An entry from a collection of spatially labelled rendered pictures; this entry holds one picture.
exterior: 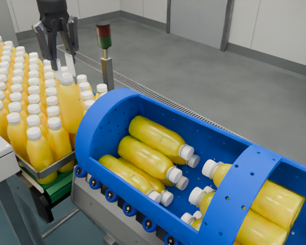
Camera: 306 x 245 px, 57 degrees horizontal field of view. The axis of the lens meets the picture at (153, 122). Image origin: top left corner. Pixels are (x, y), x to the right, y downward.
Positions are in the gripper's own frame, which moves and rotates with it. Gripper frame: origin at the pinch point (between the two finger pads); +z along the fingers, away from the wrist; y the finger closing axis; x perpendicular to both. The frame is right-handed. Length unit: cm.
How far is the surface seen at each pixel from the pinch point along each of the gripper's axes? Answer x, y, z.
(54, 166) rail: -4.6, -12.8, 28.9
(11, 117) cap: 11.4, -15.3, 15.7
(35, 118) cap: 5.1, -10.5, 15.7
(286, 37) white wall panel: 34, 339, 82
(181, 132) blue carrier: -33.8, 15.6, 16.6
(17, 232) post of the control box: 6, -28, 58
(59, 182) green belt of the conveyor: -5.0, -12.6, 36.0
